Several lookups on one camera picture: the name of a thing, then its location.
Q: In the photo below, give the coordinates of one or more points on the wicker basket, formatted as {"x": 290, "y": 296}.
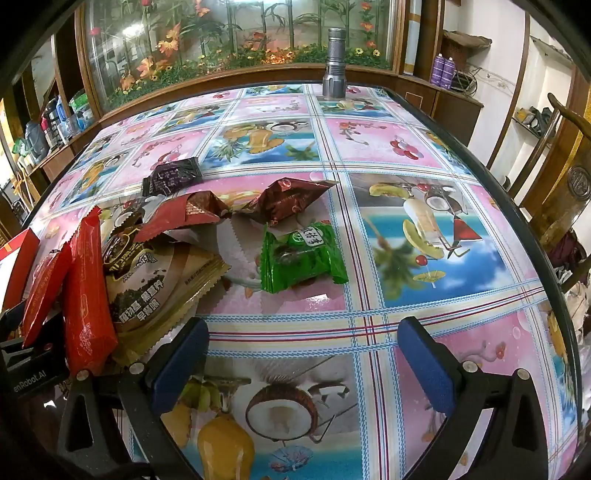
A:
{"x": 464, "y": 46}

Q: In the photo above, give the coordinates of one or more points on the green snack packet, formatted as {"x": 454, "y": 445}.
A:
{"x": 300, "y": 258}

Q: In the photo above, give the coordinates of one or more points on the dark purple snack packet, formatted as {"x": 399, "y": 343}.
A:
{"x": 171, "y": 177}

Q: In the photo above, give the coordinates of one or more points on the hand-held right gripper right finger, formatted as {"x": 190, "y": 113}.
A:
{"x": 425, "y": 369}

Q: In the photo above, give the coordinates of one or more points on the shiny brown snack packet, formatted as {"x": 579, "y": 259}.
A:
{"x": 286, "y": 198}

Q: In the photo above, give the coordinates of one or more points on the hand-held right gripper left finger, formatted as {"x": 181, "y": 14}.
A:
{"x": 180, "y": 364}

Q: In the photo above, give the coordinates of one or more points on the printed fruit tablecloth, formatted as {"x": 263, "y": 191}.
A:
{"x": 415, "y": 230}

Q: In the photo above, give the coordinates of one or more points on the low wooden side cabinet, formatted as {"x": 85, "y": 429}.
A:
{"x": 455, "y": 113}

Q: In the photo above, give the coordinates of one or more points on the long red snack packet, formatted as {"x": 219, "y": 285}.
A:
{"x": 87, "y": 300}
{"x": 44, "y": 295}

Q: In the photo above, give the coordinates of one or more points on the wooden shelf unit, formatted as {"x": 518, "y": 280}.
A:
{"x": 51, "y": 152}

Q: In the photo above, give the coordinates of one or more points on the grey metal flashlight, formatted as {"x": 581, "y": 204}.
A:
{"x": 334, "y": 64}

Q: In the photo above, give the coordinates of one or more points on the large beige snack packet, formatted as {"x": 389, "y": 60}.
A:
{"x": 152, "y": 286}

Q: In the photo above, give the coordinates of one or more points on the red and brown snack packet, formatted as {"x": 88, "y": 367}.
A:
{"x": 184, "y": 214}

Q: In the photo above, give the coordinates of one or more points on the red cardboard box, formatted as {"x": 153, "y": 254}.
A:
{"x": 16, "y": 265}

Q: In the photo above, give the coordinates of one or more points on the green plastic bag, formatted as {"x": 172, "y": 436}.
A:
{"x": 81, "y": 107}

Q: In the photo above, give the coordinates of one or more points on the wooden chair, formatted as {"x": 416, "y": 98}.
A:
{"x": 561, "y": 184}

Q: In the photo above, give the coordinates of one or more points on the white paper roll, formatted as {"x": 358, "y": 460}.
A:
{"x": 411, "y": 39}

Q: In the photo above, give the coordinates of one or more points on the floral glass display cabinet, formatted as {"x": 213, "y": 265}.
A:
{"x": 231, "y": 41}

